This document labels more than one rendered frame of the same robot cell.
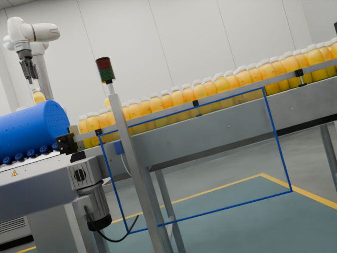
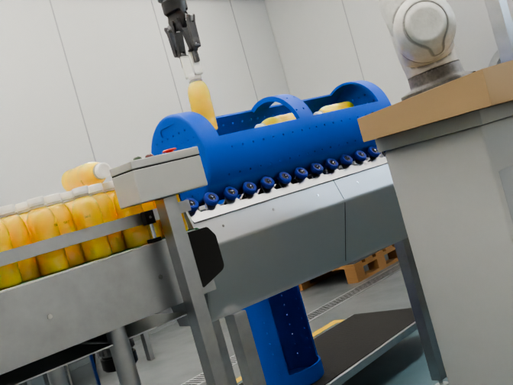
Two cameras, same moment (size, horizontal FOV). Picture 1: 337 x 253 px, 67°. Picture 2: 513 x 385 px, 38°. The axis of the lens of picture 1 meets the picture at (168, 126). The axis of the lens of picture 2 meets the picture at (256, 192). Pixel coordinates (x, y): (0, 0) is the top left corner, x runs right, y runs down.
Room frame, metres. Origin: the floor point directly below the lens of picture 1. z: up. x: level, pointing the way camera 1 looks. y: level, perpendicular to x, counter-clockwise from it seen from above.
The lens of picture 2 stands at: (3.19, -0.81, 0.98)
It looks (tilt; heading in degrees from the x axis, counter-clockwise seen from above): 1 degrees down; 134
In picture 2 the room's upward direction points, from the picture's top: 16 degrees counter-clockwise
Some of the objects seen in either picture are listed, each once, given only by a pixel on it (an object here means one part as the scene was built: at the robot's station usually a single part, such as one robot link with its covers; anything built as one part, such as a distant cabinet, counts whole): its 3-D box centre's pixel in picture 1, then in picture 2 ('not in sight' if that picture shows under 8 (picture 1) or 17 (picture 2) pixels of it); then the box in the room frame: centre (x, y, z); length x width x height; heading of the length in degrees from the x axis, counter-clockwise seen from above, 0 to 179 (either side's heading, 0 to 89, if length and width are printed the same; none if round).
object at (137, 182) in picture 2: not in sight; (159, 176); (1.78, 0.32, 1.05); 0.20 x 0.10 x 0.10; 85
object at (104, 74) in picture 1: (107, 76); not in sight; (1.11, 0.19, 1.18); 0.06 x 0.06 x 0.05
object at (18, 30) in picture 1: (20, 30); not in sight; (1.58, 0.70, 1.70); 0.13 x 0.11 x 0.16; 123
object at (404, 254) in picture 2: not in sight; (421, 310); (1.52, 1.60, 0.31); 0.06 x 0.06 x 0.63; 85
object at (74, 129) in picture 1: (74, 135); not in sight; (1.50, 0.55, 0.99); 0.10 x 0.02 x 0.12; 175
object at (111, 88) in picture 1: (107, 77); not in sight; (1.11, 0.19, 1.18); 0.06 x 0.06 x 0.16
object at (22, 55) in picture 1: (26, 59); (176, 14); (1.57, 0.72, 1.52); 0.08 x 0.07 x 0.09; 176
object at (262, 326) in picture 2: not in sight; (262, 278); (1.03, 1.28, 0.59); 0.28 x 0.28 x 0.88
